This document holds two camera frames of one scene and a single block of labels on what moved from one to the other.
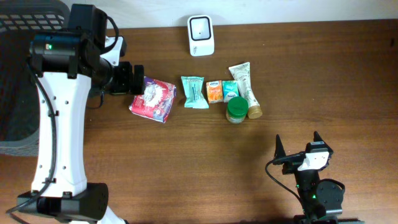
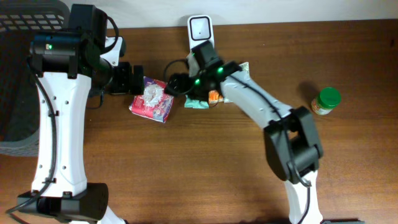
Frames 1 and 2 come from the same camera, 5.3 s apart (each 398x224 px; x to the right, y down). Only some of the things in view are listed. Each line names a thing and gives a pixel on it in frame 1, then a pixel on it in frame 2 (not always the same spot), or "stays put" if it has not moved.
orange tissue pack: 214,91 stays put
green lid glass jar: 237,109 to 327,99
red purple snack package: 157,101 stays put
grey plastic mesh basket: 20,102 stays put
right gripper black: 290,167 to 177,80
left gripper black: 125,83 stays put
